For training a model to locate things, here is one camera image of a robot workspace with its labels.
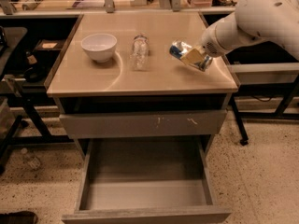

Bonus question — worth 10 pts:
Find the silver blue redbull can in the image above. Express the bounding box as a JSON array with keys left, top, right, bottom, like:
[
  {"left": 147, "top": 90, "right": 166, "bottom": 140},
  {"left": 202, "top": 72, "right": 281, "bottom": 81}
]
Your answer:
[{"left": 169, "top": 40, "right": 213, "bottom": 72}]

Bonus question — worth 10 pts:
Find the grey drawer cabinet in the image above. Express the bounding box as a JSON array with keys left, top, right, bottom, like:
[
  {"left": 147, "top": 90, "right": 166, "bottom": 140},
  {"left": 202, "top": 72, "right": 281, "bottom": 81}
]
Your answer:
[{"left": 43, "top": 11, "right": 242, "bottom": 161}]

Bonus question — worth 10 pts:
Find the black table frame right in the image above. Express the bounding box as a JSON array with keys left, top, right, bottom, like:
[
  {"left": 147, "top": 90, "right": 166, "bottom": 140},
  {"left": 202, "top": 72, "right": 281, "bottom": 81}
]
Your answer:
[{"left": 229, "top": 75, "right": 299, "bottom": 147}]

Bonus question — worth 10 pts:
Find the closed grey top drawer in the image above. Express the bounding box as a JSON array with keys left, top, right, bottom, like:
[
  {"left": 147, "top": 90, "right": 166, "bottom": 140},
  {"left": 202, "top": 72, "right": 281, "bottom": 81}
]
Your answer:
[{"left": 60, "top": 110, "right": 227, "bottom": 139}]

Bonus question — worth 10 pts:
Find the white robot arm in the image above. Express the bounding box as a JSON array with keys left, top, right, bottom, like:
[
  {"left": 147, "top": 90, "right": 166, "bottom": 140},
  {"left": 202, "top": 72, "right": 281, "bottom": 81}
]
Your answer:
[{"left": 180, "top": 0, "right": 299, "bottom": 70}]

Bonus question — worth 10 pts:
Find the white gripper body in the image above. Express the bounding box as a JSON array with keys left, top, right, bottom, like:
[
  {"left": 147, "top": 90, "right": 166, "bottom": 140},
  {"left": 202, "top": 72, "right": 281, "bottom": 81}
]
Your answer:
[{"left": 201, "top": 23, "right": 232, "bottom": 58}]

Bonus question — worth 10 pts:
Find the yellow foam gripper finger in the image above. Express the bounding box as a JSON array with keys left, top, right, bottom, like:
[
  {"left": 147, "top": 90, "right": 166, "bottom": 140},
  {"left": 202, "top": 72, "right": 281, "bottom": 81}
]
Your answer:
[{"left": 180, "top": 46, "right": 206, "bottom": 64}]

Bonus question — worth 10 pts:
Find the plastic bottle on floor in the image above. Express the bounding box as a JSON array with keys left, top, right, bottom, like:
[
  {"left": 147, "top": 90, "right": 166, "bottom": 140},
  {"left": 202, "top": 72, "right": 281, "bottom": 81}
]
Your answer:
[{"left": 21, "top": 147, "right": 41, "bottom": 170}]

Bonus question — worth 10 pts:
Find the black shoe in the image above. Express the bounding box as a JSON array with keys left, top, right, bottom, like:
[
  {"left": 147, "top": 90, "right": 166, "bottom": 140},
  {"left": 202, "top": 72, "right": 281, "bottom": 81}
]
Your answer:
[{"left": 0, "top": 211, "right": 38, "bottom": 224}]

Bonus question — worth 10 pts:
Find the black side table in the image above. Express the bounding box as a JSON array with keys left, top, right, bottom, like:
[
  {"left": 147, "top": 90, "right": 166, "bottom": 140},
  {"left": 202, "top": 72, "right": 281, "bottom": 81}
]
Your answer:
[{"left": 0, "top": 27, "right": 72, "bottom": 175}]

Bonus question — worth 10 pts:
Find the open grey middle drawer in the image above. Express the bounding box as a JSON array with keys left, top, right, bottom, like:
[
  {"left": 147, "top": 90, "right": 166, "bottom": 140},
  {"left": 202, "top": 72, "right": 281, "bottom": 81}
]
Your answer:
[{"left": 62, "top": 137, "right": 231, "bottom": 224}]

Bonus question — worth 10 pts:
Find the white ceramic bowl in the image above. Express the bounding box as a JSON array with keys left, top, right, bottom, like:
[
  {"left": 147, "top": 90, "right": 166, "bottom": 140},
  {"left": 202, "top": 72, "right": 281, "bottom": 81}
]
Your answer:
[{"left": 81, "top": 34, "right": 118, "bottom": 63}]

